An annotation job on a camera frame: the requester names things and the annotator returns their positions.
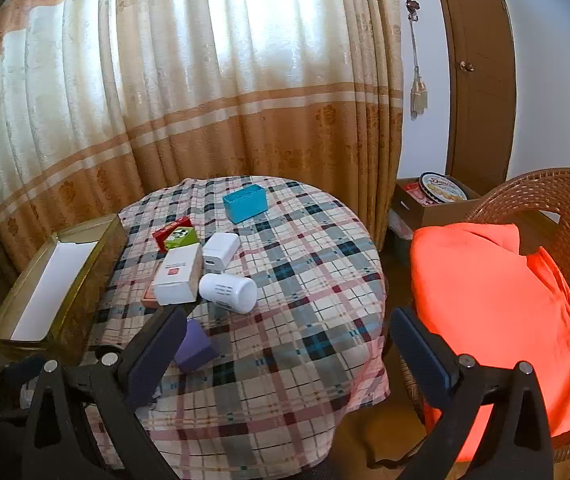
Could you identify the curtain tieback tassel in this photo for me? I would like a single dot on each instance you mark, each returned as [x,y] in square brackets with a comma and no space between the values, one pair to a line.
[419,95]

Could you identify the white box with red label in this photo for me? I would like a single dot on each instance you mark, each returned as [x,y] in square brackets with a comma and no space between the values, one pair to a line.
[177,275]

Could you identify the purple block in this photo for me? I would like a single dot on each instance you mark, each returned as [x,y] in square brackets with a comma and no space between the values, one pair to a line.
[197,347]

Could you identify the white plastic bag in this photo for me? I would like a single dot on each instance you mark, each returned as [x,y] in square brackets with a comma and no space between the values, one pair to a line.
[400,225]

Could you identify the teal building block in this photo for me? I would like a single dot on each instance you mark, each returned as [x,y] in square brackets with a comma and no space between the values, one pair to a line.
[247,207]

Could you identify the brown wooden door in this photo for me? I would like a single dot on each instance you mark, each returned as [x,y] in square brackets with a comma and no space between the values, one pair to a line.
[475,110]

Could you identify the round cookie tin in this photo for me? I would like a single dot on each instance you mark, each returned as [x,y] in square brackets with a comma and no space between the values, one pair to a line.
[442,187]

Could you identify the white power adapter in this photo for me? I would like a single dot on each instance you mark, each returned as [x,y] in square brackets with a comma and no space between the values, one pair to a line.
[220,252]

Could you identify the cardboard box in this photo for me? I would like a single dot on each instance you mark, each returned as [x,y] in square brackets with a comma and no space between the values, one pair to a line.
[440,217]

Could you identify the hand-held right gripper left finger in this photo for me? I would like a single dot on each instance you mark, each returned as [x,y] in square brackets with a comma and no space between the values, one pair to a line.
[157,355]

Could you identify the white paper liner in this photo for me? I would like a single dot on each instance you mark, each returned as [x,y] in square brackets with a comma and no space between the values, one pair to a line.
[55,290]

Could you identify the plaid tablecloth round table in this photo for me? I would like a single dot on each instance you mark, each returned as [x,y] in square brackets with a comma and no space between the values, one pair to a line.
[305,310]

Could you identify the red packet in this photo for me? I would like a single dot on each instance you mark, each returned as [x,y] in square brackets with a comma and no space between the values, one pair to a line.
[412,192]

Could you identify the green building block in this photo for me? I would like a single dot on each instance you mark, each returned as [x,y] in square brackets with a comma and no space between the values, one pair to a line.
[182,238]

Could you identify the gold tin box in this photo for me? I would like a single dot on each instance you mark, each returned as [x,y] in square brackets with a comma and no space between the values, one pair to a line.
[90,280]

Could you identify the beige orange patterned curtain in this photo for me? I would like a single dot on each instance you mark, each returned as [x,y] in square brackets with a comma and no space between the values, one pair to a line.
[215,60]

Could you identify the orange cloth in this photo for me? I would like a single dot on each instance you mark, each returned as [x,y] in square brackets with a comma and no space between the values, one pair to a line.
[490,300]

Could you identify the brass door knob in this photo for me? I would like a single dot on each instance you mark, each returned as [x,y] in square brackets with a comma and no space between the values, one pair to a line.
[466,65]

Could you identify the white plastic bottle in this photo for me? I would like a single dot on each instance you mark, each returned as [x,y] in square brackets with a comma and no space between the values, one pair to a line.
[225,290]

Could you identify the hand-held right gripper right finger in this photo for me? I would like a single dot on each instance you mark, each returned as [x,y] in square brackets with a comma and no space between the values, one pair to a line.
[422,355]

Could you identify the brown wicker chair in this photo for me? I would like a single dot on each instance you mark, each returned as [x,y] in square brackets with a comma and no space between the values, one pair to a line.
[540,190]

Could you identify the metal wall hook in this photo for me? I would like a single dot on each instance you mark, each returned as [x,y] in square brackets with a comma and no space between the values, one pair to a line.
[413,6]

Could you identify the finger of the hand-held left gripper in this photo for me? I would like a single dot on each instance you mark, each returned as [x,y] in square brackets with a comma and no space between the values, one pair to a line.
[20,372]

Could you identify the red building block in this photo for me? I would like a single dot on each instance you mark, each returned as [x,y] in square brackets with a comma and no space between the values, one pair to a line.
[165,235]

